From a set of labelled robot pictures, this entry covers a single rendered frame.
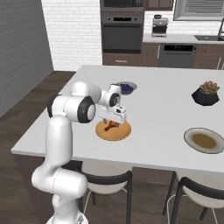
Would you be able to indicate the black built-in oven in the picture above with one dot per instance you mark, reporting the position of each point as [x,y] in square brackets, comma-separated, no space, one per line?
[122,33]

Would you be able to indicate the brown chicken drumstick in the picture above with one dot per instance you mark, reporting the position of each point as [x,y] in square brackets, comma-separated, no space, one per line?
[110,125]

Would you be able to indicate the brown wall cupboard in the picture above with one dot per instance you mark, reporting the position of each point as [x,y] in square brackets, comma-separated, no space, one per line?
[159,4]

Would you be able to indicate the silver coffee machine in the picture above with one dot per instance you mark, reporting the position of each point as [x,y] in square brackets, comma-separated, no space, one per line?
[159,27]

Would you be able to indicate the dark tap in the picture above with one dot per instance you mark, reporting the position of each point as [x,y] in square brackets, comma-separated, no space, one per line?
[220,27]

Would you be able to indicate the brown flat potato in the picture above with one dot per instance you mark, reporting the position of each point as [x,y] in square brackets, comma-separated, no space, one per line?
[204,141]

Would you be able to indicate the white stool with black back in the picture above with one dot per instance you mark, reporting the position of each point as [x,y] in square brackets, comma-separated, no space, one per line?
[198,194]
[106,179]

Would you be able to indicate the black pot with succulent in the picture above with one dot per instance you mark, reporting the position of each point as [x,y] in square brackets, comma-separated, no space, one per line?
[206,94]

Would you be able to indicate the orange round plate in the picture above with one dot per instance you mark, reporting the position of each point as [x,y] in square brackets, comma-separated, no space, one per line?
[113,132]

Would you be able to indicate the grey plate with brown rim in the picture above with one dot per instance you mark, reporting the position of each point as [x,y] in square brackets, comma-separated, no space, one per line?
[204,140]

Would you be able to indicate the brown cupboard run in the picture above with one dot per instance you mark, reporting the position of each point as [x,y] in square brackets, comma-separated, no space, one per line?
[151,55]

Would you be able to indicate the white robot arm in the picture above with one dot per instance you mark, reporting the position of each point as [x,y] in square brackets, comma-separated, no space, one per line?
[59,137]

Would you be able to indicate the grey blue bowl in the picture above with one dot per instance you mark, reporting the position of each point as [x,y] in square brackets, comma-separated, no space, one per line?
[128,87]

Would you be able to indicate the grey window blind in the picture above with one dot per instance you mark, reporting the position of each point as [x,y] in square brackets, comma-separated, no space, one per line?
[199,9]

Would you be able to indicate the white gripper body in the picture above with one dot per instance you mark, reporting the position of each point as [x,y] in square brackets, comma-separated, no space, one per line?
[113,115]

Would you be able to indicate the dark grey dishwasher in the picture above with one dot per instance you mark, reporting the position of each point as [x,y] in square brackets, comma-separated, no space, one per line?
[177,55]

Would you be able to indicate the dark sink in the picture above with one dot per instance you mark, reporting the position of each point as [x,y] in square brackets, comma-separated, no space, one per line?
[208,38]

